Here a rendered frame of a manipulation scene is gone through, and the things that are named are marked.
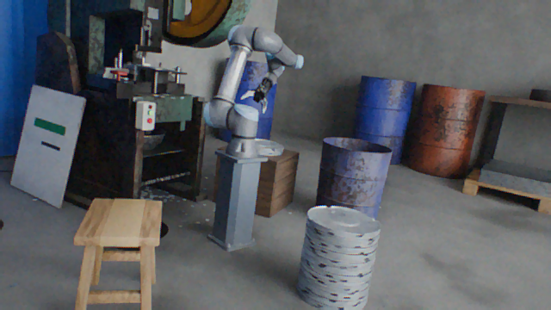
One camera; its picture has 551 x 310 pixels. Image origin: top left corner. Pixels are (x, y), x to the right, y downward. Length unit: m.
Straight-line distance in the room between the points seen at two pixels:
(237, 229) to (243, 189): 0.20
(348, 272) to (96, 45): 1.79
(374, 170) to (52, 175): 1.76
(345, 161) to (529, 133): 2.92
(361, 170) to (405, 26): 3.03
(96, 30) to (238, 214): 1.29
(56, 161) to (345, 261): 1.65
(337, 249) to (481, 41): 3.78
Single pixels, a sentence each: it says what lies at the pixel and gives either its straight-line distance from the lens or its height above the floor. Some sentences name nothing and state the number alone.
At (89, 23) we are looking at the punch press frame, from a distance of 2.59.
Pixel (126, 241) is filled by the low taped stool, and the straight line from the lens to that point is 1.38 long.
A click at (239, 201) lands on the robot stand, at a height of 0.24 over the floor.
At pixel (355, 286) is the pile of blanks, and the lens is 1.72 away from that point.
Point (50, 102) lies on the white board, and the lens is 2.70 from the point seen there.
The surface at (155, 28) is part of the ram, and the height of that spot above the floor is 0.99.
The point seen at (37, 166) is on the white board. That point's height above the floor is 0.16.
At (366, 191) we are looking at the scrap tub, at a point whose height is 0.25.
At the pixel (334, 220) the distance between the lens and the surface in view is 1.70.
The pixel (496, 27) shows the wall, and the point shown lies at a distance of 5.09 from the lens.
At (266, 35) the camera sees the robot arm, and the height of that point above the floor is 1.02.
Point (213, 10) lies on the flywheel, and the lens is 2.72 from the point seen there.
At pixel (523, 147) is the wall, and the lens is 5.06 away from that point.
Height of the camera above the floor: 0.90
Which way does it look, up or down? 13 degrees down
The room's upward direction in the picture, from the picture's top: 8 degrees clockwise
